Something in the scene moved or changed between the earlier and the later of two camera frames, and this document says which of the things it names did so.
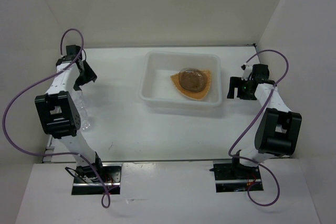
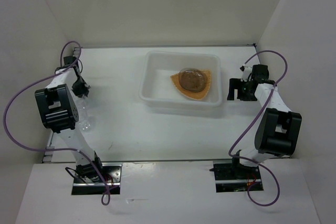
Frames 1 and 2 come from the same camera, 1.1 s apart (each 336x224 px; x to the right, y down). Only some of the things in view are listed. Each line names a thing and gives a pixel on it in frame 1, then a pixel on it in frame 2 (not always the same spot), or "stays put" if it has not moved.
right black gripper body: (243, 92) stays put
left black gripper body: (81, 76) -> (80, 87)
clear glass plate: (192, 80) stays put
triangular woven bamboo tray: (200, 95) stays put
